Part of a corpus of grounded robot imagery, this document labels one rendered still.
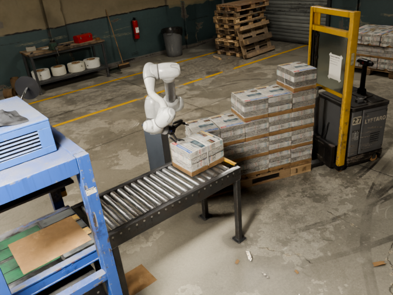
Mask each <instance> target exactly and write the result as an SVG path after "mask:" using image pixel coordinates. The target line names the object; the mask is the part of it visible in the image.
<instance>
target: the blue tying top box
mask: <svg viewBox="0 0 393 295"><path fill-rule="evenodd" d="M2 109H3V110H4V111H14V110H15V111H17V112H18V114H19V115H21V116H24V117H26V118H27V119H28V120H29V121H28V122H25V123H22V124H18V125H10V126H6V125H4V126H0V170H3V169H6V168H9V167H12V166H14V165H17V164H20V163H23V162H26V161H28V160H31V159H34V158H37V157H39V156H43V155H45V154H48V153H51V152H53V151H56V150H57V148H56V144H55V141H54V138H53V134H52V131H51V127H50V123H49V119H48V118H47V117H46V116H44V115H43V114H41V113H40V112H39V111H37V110H36V109H34V108H33V107H32V106H30V105H29V104H28V103H26V102H24V100H22V99H21V98H19V97H18V96H15V97H11V98H7V99H4V100H0V110H2Z"/></svg>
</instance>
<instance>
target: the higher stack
mask: <svg viewBox="0 0 393 295"><path fill-rule="evenodd" d="M316 73H317V68H315V67H313V66H309V65H307V64H305V63H302V62H299V61H297V62H292V63H286V64H280V65H278V66H277V81H279V82H281V83H283V84H284V85H287V86H289V87H291V88H293V89H294V88H300V87H306V86H309V85H315V84H316V83H317V80H316V79H317V78H316ZM278 86H280V85H278ZM280 87H281V88H284V87H282V86H280ZM284 89H285V90H287V91H289V92H290V93H292V109H294V108H299V107H305V106H308V105H313V104H315V101H316V100H315V98H316V89H314V88H313V89H309V90H304V91H298V92H292V91H290V90H288V89H286V88H284ZM291 113H292V117H291V122H292V126H291V127H292V128H294V127H297V126H302V125H306V124H312V123H314V108H310V109H305V110H302V111H297V112H291ZM312 139H313V126H311V127H308V128H303V129H299V130H295V131H292V136H291V147H292V145H297V144H300V143H305V142H309V141H312ZM312 147H313V144H310V145H305V146H301V147H296V148H293V149H290V153H291V158H290V159H291V160H290V162H291V163H293V162H297V161H300V160H304V159H309V158H311V157H312ZM290 168H291V170H290V176H294V175H297V174H301V173H305V172H308V171H311V161H309V162H305V163H300V164H296V165H293V166H290Z"/></svg>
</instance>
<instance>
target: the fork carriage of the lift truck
mask: <svg viewBox="0 0 393 295"><path fill-rule="evenodd" d="M312 140H313V147H312V156H314V157H315V158H317V159H320V160H321V161H323V164H325V165H326V166H327V167H329V168H331V167H333V164H334V158H335V145H333V144H332V143H330V142H328V141H327V140H326V139H324V138H322V137H321V136H319V135H317V134H316V133H315V132H314V133H313V139H312Z"/></svg>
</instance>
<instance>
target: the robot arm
mask: <svg viewBox="0 0 393 295"><path fill-rule="evenodd" d="M180 75H181V69H180V65H179V64H177V63H172V62H169V63H160V64H154V63H151V62H148V63H146V64H145V65H144V68H143V79H144V83H145V86H146V90H147V93H148V96H147V97H146V100H145V103H144V109H145V113H146V120H145V121H144V122H143V129H144V131H146V132H148V133H152V134H164V135H165V134H169V136H168V138H170V139H171V140H172V141H173V142H175V143H177V141H181V140H183V139H178V138H177V137H176V136H175V130H176V128H177V127H178V126H180V125H181V124H183V125H188V124H186V123H185V122H183V120H182V119H180V120H177V121H175V122H172V121H173V120H174V118H175V116H176V113H175V112H178V111H180V110H182V109H183V107H184V100H183V98H181V97H179V96H178V95H177V94H176V93H175V79H176V78H177V77H179V76H180ZM161 79H162V80H163V81H164V89H165V94H166V95H165V96H164V98H162V97H160V96H159V95H158V94H157V93H156V92H155V84H156V80H161ZM171 122H172V125H169V124H170V123H171ZM175 124H176V125H175ZM188 126H189V125H188ZM171 135H173V137H174V139H175V140H174V139H173V138H172V137H171ZM183 141H185V140H183Z"/></svg>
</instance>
